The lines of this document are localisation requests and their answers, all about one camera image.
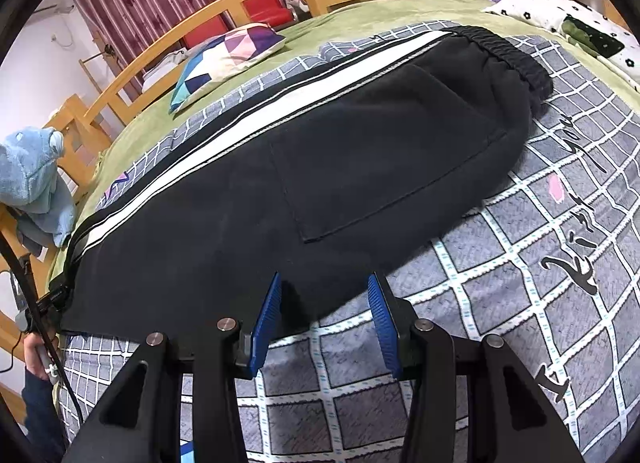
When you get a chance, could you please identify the person's left hand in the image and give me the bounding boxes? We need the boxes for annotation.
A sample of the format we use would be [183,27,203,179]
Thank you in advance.
[24,333,49,381]

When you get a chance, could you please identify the green plush bed cover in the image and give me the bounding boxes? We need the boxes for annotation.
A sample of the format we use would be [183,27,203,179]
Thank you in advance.
[80,0,639,306]

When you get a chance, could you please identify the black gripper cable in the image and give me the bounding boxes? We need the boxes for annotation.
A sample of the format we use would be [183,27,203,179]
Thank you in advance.
[0,229,87,426]

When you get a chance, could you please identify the blue plush elephant toy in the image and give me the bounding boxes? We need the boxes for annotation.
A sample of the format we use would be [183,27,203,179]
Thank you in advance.
[1,127,76,257]

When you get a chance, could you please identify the colourful geometric cushion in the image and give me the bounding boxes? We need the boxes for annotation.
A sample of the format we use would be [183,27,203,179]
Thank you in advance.
[169,23,285,115]

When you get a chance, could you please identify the black sweatpants with white stripe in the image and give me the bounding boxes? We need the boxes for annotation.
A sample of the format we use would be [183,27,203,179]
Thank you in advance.
[61,26,553,347]

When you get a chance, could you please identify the grey checked star blanket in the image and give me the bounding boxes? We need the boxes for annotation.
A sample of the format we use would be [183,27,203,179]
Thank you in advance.
[56,20,640,463]

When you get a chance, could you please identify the white black-flower pillow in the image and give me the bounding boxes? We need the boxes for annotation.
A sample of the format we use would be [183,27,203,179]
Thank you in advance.
[484,0,639,92]

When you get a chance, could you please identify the wooden bed frame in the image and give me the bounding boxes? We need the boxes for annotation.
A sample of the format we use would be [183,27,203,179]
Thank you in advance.
[0,0,632,424]

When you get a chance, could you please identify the dark blue sleeve forearm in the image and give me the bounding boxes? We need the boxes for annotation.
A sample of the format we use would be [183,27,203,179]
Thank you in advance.
[22,370,66,463]

